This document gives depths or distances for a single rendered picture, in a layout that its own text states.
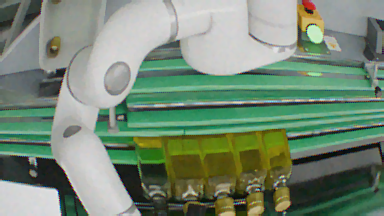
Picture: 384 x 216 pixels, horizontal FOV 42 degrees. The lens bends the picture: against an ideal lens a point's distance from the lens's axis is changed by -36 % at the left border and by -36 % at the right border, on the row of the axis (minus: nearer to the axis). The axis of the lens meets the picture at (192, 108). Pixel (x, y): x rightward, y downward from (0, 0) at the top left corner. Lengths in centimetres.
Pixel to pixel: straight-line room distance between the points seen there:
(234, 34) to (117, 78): 19
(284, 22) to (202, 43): 14
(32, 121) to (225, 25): 57
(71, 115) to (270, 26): 32
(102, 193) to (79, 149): 7
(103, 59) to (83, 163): 14
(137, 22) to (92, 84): 10
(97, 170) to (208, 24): 24
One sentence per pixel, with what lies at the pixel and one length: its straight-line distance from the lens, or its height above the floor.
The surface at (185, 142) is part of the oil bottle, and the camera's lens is 130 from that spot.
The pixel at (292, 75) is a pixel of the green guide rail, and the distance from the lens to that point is 131.
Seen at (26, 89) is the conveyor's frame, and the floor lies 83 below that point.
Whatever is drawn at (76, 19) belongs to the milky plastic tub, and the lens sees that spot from 136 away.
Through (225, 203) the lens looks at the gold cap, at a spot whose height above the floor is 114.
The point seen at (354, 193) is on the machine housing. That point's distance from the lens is 150.
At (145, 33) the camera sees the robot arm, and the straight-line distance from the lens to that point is 85.
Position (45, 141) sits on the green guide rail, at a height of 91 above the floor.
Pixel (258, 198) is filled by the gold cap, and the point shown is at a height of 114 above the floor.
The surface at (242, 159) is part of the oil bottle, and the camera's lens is 127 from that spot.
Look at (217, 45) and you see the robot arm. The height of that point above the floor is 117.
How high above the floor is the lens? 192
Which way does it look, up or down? 49 degrees down
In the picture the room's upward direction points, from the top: 169 degrees clockwise
